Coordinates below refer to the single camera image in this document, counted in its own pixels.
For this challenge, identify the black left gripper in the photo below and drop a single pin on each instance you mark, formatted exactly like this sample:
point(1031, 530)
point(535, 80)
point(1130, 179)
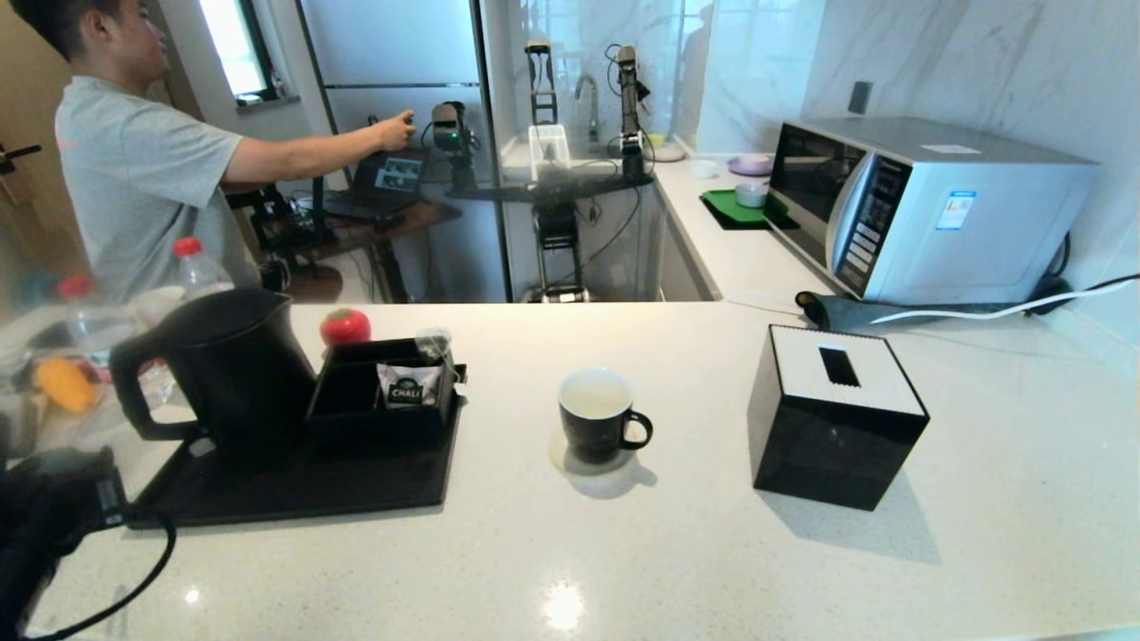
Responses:
point(105, 500)

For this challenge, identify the black electric kettle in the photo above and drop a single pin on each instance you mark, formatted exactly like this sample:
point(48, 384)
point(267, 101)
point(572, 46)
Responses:
point(240, 383)

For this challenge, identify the black jointed arm behind glass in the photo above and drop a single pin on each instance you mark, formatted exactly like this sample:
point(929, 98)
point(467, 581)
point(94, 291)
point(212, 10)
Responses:
point(630, 107)

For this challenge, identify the white tea bag sachet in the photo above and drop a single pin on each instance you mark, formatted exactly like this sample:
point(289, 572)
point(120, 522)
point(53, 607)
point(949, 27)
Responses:
point(407, 392)

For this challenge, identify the orange fruit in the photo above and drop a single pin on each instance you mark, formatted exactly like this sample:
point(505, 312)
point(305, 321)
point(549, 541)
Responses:
point(64, 385)

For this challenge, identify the clear water bottle red cap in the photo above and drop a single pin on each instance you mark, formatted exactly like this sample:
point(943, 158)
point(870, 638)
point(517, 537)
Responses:
point(200, 276)

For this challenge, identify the black rectangular serving tray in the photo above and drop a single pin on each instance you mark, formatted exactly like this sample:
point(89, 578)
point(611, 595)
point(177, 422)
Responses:
point(356, 490)

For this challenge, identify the black compartment organizer box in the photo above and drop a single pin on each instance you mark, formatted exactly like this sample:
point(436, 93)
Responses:
point(356, 432)

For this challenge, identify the red strawberry toy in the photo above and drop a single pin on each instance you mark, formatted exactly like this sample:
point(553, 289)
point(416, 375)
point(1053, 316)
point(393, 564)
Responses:
point(345, 327)

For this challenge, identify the brown round stool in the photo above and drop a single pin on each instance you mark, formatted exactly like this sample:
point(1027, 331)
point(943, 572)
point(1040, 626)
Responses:
point(313, 285)

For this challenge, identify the person in grey shirt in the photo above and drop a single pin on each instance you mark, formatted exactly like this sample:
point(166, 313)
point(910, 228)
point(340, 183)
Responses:
point(134, 178)

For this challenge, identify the brown wooden desk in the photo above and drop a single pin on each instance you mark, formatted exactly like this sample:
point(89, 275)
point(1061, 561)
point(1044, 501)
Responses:
point(410, 218)

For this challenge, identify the black laptop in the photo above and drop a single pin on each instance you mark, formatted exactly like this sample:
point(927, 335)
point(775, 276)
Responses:
point(396, 176)

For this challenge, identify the round clear coaster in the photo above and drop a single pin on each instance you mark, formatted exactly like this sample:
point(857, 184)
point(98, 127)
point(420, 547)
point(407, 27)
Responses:
point(561, 461)

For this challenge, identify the window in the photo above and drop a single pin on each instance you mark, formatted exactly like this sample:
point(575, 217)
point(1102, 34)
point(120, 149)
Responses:
point(232, 44)

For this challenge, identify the black mug white inside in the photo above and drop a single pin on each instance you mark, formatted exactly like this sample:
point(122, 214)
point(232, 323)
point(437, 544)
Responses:
point(592, 432)

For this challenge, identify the black stand with crossbar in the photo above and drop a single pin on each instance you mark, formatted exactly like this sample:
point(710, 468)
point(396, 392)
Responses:
point(557, 231)

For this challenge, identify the grey refrigerator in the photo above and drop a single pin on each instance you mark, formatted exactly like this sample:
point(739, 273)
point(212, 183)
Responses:
point(392, 53)

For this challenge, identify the tall black rack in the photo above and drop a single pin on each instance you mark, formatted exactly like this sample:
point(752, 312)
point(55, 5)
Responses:
point(541, 98)

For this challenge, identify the chrome faucet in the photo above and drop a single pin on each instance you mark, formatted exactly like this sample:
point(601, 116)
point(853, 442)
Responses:
point(592, 107)

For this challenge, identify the beige round dish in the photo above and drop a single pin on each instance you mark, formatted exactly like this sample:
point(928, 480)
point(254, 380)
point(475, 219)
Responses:
point(668, 151)

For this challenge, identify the small white bowl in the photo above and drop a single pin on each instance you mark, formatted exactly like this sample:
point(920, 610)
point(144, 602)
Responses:
point(704, 167)

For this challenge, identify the green mat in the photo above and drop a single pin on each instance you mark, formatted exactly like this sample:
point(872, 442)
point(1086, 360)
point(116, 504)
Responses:
point(726, 206)

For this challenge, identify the small pale bowl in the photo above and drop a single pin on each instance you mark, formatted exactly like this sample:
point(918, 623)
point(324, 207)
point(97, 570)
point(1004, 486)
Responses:
point(751, 194)

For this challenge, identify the black tissue box white lid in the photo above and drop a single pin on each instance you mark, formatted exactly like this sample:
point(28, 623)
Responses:
point(828, 445)

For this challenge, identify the silver microwave oven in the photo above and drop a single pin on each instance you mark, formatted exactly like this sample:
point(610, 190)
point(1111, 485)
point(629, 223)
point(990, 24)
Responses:
point(980, 223)

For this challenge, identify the black camera unit green light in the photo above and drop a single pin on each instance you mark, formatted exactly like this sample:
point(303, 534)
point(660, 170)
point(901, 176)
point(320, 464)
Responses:
point(450, 129)

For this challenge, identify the dark wall socket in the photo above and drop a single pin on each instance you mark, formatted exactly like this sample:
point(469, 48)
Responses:
point(859, 96)

